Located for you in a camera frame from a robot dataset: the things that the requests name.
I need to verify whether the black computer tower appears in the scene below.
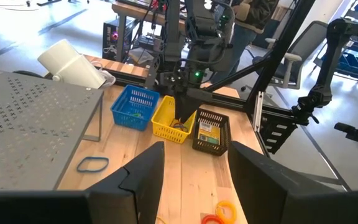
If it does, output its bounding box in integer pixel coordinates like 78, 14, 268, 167
102, 19, 127, 60

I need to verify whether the blue plastic basket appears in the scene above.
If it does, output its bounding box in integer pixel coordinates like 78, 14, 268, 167
110, 84, 161, 131

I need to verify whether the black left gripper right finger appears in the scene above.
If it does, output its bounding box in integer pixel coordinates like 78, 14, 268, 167
227, 140, 358, 224

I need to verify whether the person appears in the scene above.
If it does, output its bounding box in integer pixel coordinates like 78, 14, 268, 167
211, 0, 279, 85

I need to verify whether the yellow green crayon box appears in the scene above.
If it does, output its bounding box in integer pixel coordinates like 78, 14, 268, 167
197, 121, 221, 146

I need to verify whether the grey office chair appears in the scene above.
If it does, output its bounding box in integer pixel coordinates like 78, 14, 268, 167
252, 21, 329, 90

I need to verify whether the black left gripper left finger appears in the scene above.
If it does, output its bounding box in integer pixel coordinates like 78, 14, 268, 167
85, 141, 167, 224

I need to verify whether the black plastic basket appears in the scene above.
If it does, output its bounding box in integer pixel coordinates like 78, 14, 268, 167
192, 108, 231, 157

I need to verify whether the clear plastic bag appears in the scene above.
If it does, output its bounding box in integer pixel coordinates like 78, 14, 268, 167
90, 61, 117, 88

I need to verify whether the grey perforated metal shelf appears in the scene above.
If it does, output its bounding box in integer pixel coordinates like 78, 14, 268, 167
0, 68, 104, 191

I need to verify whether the white cylindrical container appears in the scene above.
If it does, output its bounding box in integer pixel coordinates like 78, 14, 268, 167
37, 39, 107, 90

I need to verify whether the yellow plastic basket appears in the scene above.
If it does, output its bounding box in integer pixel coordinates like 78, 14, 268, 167
150, 95, 198, 144

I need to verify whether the black aluminium table frame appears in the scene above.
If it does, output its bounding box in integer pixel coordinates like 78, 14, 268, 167
144, 0, 352, 192

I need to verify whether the wooden workbench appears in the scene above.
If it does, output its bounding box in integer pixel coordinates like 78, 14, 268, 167
112, 0, 188, 63

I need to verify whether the rack with blue bins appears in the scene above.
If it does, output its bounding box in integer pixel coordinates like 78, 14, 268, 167
314, 0, 358, 85

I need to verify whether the yellow coil wristband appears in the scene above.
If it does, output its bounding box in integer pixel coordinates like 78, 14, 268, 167
214, 200, 238, 224

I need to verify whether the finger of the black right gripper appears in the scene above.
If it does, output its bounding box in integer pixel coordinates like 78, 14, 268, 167
185, 98, 203, 123
175, 96, 188, 124

